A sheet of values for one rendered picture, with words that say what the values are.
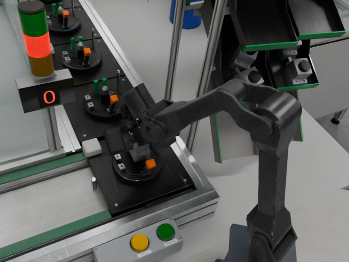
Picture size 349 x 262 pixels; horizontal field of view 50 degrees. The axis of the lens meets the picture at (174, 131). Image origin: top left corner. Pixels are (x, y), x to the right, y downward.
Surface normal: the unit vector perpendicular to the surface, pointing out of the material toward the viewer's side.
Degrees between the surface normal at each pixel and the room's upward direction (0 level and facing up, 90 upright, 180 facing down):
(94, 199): 0
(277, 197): 72
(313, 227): 0
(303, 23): 25
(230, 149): 45
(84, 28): 0
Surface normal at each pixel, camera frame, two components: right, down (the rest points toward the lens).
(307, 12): 0.22, -0.32
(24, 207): 0.11, -0.68
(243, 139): 0.29, 0.03
